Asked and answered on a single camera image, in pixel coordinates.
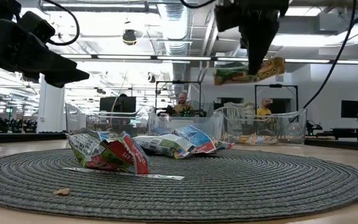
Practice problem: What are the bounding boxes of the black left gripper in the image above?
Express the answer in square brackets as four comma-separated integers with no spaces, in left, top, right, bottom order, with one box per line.
[0,20,90,88]

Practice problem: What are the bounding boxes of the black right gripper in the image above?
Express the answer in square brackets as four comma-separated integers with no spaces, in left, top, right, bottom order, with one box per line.
[240,0,290,75]

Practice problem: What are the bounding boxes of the orange print granola bar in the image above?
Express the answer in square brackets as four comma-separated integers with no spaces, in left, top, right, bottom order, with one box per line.
[224,133,279,146]
[133,133,196,160]

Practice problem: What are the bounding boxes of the white square column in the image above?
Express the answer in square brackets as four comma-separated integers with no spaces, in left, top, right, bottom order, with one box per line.
[37,76,66,134]

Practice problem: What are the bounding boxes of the black computer monitor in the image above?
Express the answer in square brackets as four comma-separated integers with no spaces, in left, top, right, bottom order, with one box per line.
[99,96,137,114]

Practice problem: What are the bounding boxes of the person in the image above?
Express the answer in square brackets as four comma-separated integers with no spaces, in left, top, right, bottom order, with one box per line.
[255,98,275,116]
[173,91,195,116]

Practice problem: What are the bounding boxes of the small clear plastic bin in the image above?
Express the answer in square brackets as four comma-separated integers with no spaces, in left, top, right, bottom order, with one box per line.
[147,111,225,141]

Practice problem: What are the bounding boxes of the small tan crumb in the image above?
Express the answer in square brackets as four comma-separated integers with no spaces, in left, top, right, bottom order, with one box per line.
[53,187,71,197]

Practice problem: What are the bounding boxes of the black low bench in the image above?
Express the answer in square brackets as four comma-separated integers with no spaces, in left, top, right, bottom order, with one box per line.
[303,126,358,142]

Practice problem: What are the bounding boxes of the white printed paper strip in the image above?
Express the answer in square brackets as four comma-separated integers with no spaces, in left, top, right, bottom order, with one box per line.
[62,167,185,181]

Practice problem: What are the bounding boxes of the round grey woven placemat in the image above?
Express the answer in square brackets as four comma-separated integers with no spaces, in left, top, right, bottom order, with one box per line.
[0,148,358,223]

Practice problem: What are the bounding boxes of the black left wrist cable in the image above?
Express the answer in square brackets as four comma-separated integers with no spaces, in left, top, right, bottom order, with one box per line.
[42,0,80,47]

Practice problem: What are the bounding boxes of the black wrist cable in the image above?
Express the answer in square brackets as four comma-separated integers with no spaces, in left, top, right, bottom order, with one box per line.
[42,0,80,47]
[302,0,357,109]

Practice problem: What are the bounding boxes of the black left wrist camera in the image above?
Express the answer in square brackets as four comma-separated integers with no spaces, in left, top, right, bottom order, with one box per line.
[18,11,56,44]

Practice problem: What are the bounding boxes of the black ceiling dome camera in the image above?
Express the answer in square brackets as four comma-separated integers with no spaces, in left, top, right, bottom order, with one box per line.
[122,29,137,47]

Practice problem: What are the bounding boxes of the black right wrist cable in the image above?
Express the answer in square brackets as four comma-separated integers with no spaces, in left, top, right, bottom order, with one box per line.
[302,0,357,109]

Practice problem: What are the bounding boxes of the silver spiral ventilation duct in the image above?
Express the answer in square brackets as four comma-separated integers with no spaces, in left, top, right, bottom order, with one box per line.
[157,2,193,83]

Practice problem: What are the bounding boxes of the black wall mounted monitor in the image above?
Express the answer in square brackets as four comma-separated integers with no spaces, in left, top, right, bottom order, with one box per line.
[341,100,358,119]

